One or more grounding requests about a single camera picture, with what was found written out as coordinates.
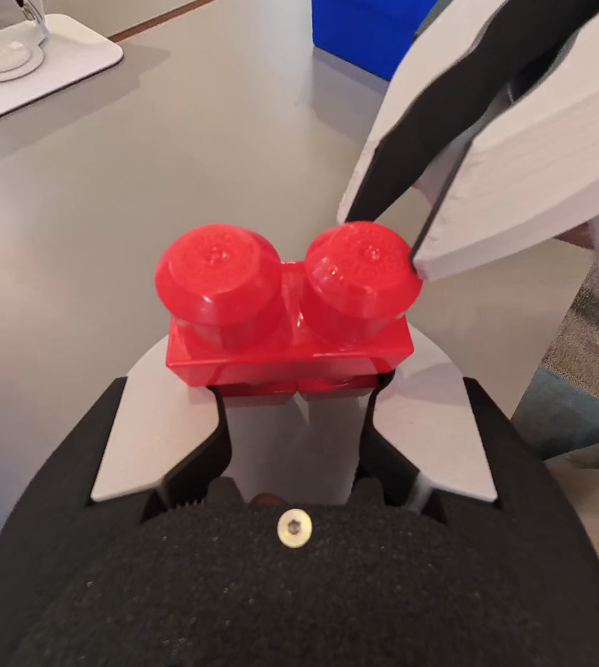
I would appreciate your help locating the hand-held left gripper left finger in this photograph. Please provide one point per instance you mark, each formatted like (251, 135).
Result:
(148, 438)

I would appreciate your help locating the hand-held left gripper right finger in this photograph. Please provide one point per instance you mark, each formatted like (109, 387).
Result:
(440, 427)

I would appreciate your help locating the person's jeans leg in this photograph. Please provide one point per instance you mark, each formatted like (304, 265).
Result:
(571, 412)

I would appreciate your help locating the white board stand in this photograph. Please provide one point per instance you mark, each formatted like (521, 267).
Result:
(28, 73)

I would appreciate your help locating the red mega block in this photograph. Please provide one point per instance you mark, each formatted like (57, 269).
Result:
(278, 334)
(336, 387)
(252, 394)

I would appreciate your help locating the blue storage bin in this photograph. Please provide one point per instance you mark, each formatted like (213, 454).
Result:
(372, 31)

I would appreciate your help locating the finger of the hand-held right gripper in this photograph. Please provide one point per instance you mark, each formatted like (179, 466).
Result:
(414, 83)
(550, 146)

